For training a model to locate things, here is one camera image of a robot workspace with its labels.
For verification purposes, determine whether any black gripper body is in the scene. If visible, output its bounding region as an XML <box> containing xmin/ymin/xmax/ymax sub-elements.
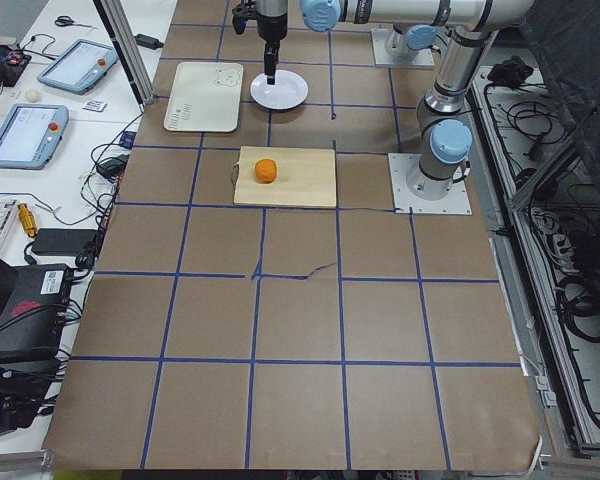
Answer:
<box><xmin>256</xmin><ymin>0</ymin><xmax>287</xmax><ymax>41</ymax></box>

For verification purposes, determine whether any black electronics box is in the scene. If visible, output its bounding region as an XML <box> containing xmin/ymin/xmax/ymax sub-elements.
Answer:
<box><xmin>0</xmin><ymin>262</ymin><xmax>73</xmax><ymax>359</ymax></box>

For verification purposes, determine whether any orange fruit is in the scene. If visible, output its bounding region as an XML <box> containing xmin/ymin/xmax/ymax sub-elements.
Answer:
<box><xmin>254</xmin><ymin>158</ymin><xmax>278</xmax><ymax>184</ymax></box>

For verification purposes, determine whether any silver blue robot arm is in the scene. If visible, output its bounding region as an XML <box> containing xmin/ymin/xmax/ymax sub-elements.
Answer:
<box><xmin>299</xmin><ymin>1</ymin><xmax>533</xmax><ymax>200</ymax></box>

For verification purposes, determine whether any small blue white card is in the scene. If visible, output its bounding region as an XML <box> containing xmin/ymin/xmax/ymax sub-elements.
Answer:
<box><xmin>83</xmin><ymin>100</ymin><xmax>107</xmax><ymax>112</ymax></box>

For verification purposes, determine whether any near blue teach pendant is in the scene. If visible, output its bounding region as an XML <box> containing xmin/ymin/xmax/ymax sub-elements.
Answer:
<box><xmin>0</xmin><ymin>104</ymin><xmax>69</xmax><ymax>170</ymax></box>

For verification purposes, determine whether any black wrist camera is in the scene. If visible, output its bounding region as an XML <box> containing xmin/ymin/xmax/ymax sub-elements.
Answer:
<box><xmin>232</xmin><ymin>0</ymin><xmax>256</xmax><ymax>35</ymax></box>

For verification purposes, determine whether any wooden cutting board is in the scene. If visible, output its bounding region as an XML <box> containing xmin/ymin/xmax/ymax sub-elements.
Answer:
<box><xmin>233</xmin><ymin>146</ymin><xmax>337</xmax><ymax>208</ymax></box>

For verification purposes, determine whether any white round plate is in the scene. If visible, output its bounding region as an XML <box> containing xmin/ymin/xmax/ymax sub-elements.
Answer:
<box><xmin>250</xmin><ymin>70</ymin><xmax>308</xmax><ymax>110</ymax></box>

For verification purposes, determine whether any blue teach pendant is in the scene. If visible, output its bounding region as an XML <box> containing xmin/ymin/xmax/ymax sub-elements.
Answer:
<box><xmin>37</xmin><ymin>39</ymin><xmax>118</xmax><ymax>94</ymax></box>
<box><xmin>0</xmin><ymin>104</ymin><xmax>69</xmax><ymax>170</ymax></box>

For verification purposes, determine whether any black flat power brick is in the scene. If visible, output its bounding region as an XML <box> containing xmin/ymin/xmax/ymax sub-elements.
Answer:
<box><xmin>31</xmin><ymin>228</ymin><xmax>96</xmax><ymax>256</ymax></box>

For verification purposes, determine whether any black power adapter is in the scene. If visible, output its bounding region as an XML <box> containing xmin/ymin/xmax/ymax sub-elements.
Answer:
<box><xmin>134</xmin><ymin>33</ymin><xmax>164</xmax><ymax>50</ymax></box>

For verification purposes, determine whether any brown paper table cover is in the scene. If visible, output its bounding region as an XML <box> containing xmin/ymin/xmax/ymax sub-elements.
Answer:
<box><xmin>44</xmin><ymin>1</ymin><xmax>540</xmax><ymax>473</ymax></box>

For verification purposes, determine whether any black cable bundle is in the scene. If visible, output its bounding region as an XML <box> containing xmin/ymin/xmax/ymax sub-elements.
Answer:
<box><xmin>554</xmin><ymin>269</ymin><xmax>600</xmax><ymax>346</ymax></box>

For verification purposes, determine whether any far blue teach pendant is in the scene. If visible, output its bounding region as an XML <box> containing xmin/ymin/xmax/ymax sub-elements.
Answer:
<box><xmin>37</xmin><ymin>39</ymin><xmax>118</xmax><ymax>94</ymax></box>

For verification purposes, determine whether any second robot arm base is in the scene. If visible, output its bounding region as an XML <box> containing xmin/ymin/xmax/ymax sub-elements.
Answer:
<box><xmin>387</xmin><ymin>24</ymin><xmax>438</xmax><ymax>58</ymax></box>

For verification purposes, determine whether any aluminium frame post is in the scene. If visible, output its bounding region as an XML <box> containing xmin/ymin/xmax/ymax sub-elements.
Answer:
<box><xmin>93</xmin><ymin>0</ymin><xmax>156</xmax><ymax>106</ymax></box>

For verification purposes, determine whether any cream rectangular tray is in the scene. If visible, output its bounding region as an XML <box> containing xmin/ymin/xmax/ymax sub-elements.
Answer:
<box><xmin>163</xmin><ymin>62</ymin><xmax>244</xmax><ymax>133</ymax></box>

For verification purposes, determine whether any small white ball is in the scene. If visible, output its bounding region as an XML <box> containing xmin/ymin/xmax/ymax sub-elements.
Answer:
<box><xmin>25</xmin><ymin>90</ymin><xmax>42</xmax><ymax>103</ymax></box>

